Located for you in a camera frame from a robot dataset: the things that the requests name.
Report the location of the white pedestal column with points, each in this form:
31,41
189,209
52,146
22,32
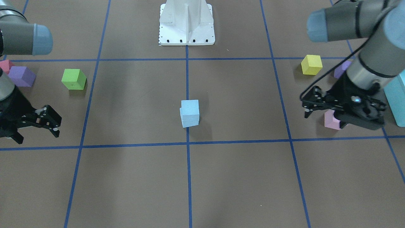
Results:
186,22

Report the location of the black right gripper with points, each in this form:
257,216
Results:
12,107

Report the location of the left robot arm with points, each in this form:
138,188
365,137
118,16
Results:
380,22

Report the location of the cyan plastic bin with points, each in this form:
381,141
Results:
395,94

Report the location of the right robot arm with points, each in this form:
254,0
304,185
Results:
22,38

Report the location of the magenta block beside orange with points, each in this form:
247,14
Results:
6,65

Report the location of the green block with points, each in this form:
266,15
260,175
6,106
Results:
74,79

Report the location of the yellow block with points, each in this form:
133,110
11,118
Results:
311,64

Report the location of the light blue block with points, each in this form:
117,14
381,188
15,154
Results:
189,107
189,119

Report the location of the light pink block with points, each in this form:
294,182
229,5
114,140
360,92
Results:
331,122

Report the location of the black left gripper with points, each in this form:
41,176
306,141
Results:
339,92

